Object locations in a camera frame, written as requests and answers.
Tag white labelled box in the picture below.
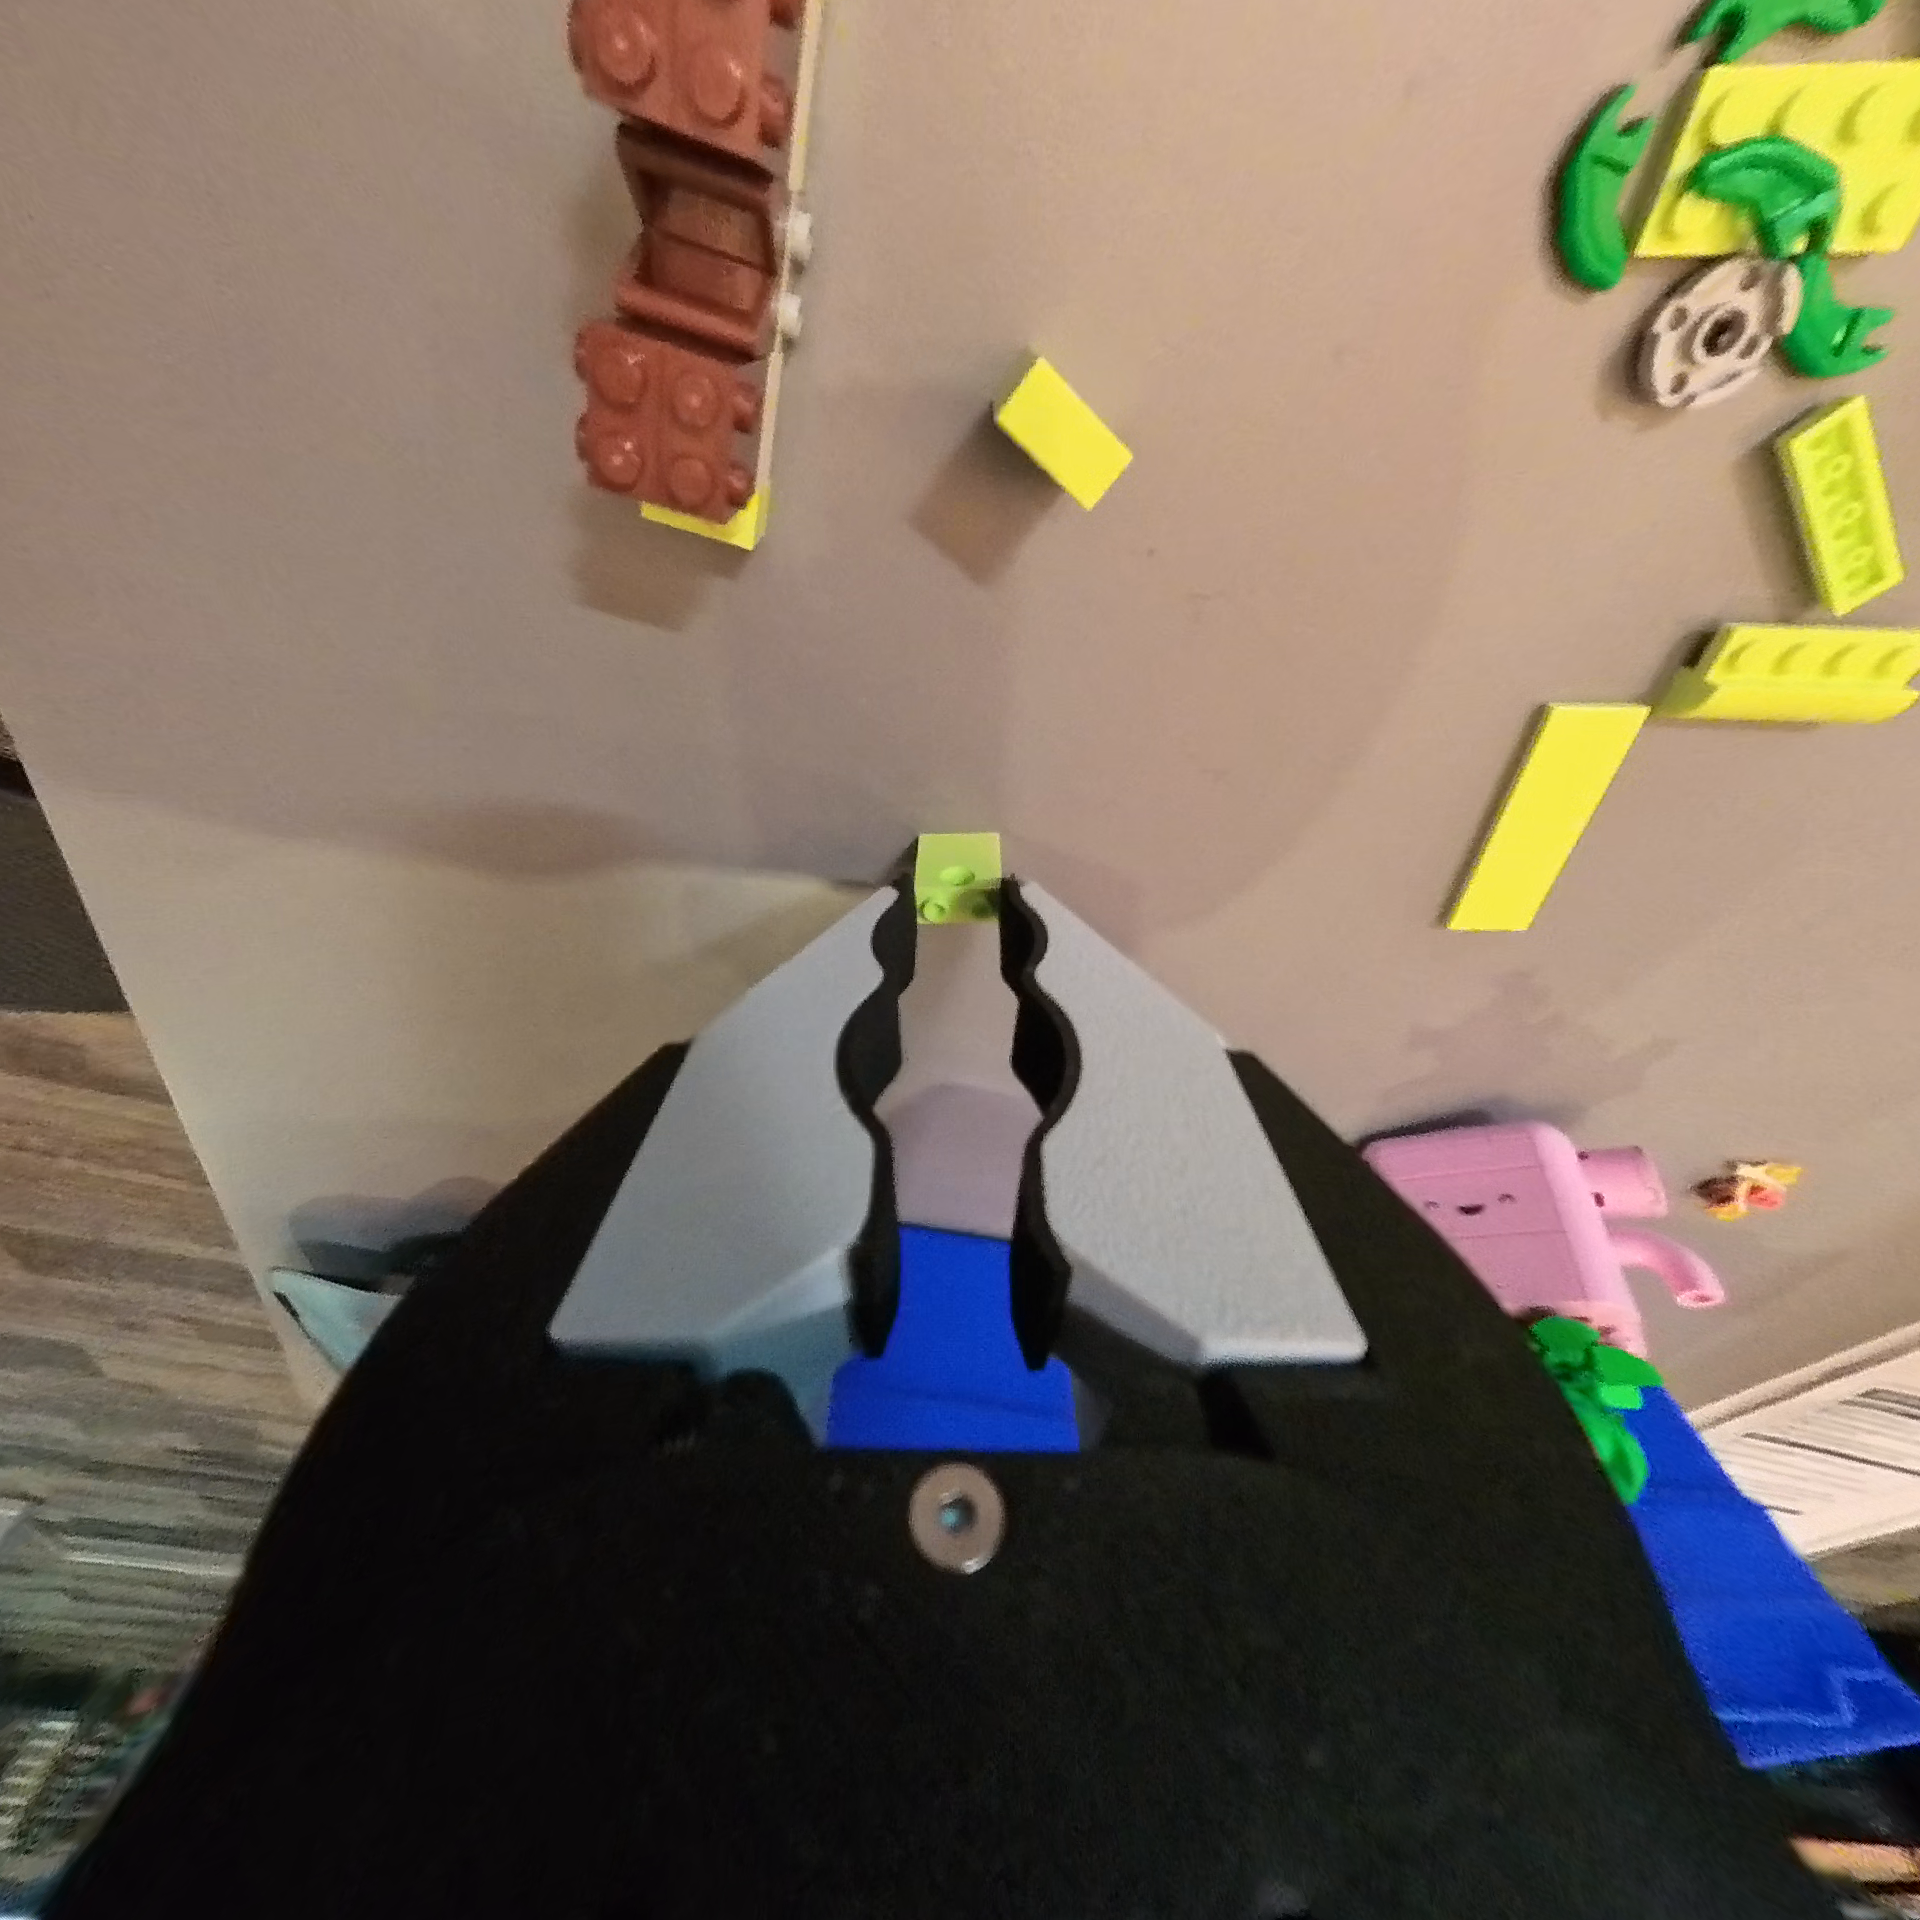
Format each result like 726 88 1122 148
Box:
1695 1336 1920 1561

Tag grey round plate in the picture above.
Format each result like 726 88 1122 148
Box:
1638 256 1800 408

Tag blue plastic bin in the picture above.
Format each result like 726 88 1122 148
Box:
826 1222 1920 1772

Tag scattered green leaf pieces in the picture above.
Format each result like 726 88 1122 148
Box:
1551 0 1900 380

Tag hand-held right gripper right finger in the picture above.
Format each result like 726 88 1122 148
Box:
1002 883 1368 1419

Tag short lime flat tile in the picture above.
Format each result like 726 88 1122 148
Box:
1443 701 1653 936

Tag brown and lime brick assembly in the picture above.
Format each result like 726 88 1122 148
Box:
573 0 826 554

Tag lime wide studded plate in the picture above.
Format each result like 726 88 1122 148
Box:
1635 59 1920 261

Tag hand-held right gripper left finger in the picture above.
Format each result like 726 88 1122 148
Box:
547 883 922 1427

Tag pink toy pot with plant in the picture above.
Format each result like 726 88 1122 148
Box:
1363 1122 1728 1501

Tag small lime toy brick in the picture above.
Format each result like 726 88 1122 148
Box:
989 353 1136 515
907 833 1003 923

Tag black office chair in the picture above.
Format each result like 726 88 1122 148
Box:
0 749 125 1011

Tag lime narrow studded plate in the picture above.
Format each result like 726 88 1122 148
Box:
1774 398 1907 618

